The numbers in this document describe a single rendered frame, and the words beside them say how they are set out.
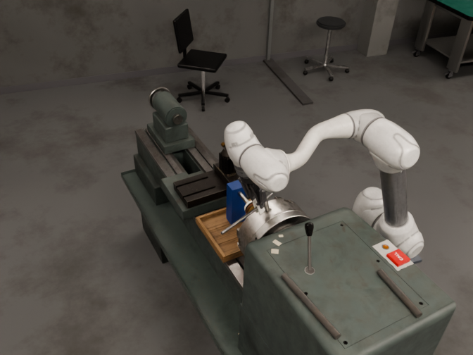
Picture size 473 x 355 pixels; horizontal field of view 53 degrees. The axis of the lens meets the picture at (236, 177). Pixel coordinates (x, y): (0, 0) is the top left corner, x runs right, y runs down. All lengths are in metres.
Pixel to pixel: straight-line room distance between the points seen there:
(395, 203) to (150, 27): 4.07
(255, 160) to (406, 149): 0.58
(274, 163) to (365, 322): 0.58
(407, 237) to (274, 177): 0.96
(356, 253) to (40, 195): 2.94
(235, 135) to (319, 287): 0.58
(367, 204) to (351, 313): 0.85
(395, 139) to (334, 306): 0.64
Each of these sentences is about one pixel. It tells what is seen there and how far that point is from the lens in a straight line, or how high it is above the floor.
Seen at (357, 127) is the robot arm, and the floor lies 1.56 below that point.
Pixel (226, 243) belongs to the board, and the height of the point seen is 0.89.
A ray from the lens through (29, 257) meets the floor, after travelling 3.68.
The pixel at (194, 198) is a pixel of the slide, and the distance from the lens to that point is 2.40.
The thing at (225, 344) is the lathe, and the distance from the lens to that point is 2.36.
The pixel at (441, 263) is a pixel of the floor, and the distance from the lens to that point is 3.74.
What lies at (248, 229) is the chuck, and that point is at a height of 1.17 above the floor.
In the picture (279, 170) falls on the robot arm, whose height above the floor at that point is 1.64.
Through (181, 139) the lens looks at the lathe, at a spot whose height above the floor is 0.92.
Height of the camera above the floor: 2.52
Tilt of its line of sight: 38 degrees down
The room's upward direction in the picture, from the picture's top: 2 degrees clockwise
